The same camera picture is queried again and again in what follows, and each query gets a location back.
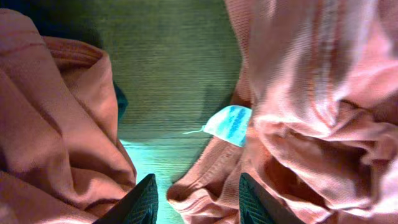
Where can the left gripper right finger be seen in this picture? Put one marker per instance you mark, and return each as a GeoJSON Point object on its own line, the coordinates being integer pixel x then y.
{"type": "Point", "coordinates": [257, 206]}

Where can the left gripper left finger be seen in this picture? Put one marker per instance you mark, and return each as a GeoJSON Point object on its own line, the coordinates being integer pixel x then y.
{"type": "Point", "coordinates": [139, 206]}

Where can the orange soccer t-shirt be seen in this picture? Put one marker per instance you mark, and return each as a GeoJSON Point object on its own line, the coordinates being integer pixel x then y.
{"type": "Point", "coordinates": [321, 80]}

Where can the dark navy folded garment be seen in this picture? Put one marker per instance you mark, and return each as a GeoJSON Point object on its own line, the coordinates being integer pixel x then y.
{"type": "Point", "coordinates": [121, 100]}

